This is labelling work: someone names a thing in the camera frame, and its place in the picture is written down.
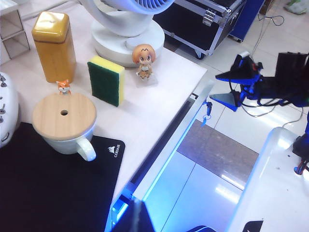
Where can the round wooden mug lid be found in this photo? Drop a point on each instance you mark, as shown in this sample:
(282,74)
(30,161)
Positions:
(72,120)

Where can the green yellow cleaning sponge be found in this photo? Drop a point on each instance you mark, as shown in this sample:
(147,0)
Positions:
(103,82)

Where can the black aluminium flight case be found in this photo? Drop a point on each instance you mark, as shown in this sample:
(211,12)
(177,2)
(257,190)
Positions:
(193,21)

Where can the yellow tin canister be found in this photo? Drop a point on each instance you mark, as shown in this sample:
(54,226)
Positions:
(55,53)

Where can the white AgileX robot base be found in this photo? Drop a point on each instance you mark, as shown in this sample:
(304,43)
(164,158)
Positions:
(265,193)

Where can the white round desk fan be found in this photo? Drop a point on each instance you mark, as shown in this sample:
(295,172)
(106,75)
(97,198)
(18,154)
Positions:
(125,48)

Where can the black Corsair mouse pad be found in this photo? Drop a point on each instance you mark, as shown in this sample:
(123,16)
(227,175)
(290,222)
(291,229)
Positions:
(48,188)

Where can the white desk organizer box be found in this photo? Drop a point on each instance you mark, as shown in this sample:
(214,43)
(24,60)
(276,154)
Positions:
(14,34)

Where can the blue cabinet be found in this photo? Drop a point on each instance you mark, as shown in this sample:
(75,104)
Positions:
(248,19)

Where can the white grey handheld device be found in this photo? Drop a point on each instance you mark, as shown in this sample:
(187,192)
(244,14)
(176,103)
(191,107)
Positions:
(8,108)

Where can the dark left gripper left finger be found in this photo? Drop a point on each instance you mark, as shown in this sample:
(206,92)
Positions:
(132,220)

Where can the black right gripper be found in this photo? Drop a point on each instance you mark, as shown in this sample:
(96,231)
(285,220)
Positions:
(248,89)

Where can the black blue-edged housing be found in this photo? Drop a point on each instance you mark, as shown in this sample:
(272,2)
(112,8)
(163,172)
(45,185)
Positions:
(201,229)

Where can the small orange fox figurine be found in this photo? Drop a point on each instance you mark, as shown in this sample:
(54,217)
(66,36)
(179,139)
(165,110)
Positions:
(63,88)

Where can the white ceramic mug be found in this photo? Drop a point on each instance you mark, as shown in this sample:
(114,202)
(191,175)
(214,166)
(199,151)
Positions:
(67,146)

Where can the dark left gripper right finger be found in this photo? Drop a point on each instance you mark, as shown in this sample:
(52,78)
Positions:
(144,222)

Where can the orange-haired anime figurine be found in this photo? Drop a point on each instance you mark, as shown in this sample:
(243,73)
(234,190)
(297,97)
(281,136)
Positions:
(142,55)

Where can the blue drawer key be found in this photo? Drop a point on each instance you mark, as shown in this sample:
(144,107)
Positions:
(207,107)

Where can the white desk drawer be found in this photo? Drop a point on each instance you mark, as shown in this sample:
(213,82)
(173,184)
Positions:
(190,120)

